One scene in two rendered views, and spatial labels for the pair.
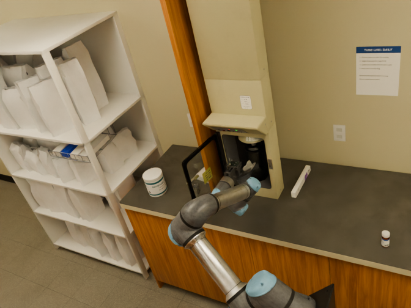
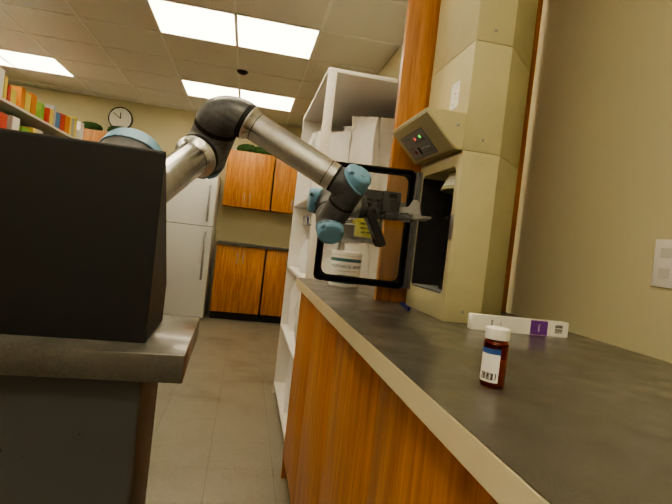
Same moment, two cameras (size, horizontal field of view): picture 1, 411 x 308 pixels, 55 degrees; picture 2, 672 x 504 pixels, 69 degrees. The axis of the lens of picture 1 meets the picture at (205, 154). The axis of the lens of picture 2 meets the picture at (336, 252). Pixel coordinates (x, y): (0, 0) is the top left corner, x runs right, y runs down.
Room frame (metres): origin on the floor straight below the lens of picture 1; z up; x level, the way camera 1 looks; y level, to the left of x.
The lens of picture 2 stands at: (0.57, -1.04, 1.12)
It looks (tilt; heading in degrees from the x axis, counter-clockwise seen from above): 1 degrees down; 43
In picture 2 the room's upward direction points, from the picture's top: 6 degrees clockwise
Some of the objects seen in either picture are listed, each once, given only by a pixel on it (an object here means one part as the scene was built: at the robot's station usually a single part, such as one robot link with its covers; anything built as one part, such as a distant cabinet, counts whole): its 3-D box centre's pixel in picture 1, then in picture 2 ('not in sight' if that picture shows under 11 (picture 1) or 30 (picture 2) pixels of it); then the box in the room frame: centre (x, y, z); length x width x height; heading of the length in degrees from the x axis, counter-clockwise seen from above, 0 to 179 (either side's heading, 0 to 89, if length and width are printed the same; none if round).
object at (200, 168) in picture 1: (207, 175); (364, 225); (1.83, 0.02, 1.19); 0.30 x 0.01 x 0.40; 134
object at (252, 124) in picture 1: (234, 128); (424, 139); (1.81, -0.18, 1.46); 0.32 x 0.12 x 0.10; 54
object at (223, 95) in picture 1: (251, 131); (474, 191); (1.96, -0.29, 1.33); 0.32 x 0.25 x 0.77; 54
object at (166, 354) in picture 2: not in sight; (92, 337); (0.90, -0.21, 0.92); 0.32 x 0.32 x 0.04; 55
